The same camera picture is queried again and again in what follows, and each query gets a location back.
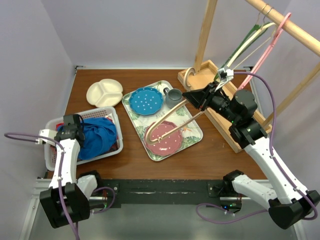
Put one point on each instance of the floral serving tray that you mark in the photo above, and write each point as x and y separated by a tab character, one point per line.
191	133

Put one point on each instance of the pink dotted plate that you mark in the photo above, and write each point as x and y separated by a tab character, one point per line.
170	144

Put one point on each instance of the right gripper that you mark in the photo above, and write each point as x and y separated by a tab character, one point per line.
201	98

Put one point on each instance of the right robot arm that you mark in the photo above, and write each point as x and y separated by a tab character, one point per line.
288	200

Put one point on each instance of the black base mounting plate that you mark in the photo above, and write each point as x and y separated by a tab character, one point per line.
162	192

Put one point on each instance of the grey ceramic mug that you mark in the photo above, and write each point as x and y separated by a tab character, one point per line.
172	97

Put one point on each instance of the aluminium rail frame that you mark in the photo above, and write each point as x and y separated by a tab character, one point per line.
42	184

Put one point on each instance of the blue tank top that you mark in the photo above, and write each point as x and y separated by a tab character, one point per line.
100	135

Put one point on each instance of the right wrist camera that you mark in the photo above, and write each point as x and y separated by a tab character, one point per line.
225	74

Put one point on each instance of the cream divided plate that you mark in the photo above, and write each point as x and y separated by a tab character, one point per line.
105	93

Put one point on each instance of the cream wooden hanger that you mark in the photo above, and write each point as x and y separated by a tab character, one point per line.
256	32

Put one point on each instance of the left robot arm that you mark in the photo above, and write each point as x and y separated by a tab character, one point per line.
66	201

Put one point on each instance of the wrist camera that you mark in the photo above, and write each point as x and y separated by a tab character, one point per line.
46	136
225	74

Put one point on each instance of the green velvet hanger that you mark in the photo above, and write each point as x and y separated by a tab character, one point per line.
256	49

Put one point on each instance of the white plastic basket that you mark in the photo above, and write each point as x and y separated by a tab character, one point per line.
106	112

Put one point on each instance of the blue dotted plate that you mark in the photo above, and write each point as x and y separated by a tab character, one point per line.
146	101

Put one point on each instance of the pink plastic hanger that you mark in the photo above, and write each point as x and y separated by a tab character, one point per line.
268	50

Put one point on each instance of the wooden clothes rack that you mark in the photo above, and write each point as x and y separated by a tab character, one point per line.
204	71

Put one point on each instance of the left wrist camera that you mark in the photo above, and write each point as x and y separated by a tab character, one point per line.
46	136

